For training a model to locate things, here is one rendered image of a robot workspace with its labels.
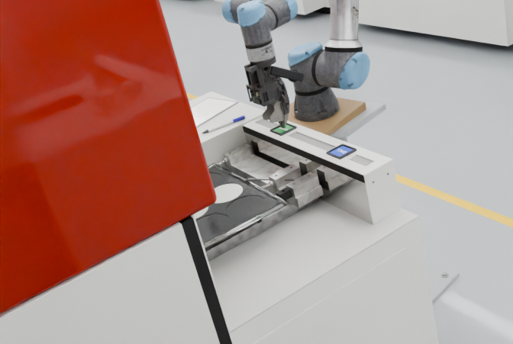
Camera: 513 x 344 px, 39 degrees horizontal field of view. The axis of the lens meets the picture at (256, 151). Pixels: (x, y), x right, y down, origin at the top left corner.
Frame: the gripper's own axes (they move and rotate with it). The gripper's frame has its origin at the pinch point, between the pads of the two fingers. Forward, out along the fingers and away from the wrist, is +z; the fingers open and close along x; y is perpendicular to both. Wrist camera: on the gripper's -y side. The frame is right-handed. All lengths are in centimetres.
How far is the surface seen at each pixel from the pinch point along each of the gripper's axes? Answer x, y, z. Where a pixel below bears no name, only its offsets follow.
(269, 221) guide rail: 19.1, 22.0, 14.2
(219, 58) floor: -367, -166, 99
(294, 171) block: 13.8, 8.5, 7.5
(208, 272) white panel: 66, 59, -14
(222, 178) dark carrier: -1.8, 22.3, 8.1
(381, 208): 40.1, 2.3, 12.9
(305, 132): 7.3, -1.6, 2.0
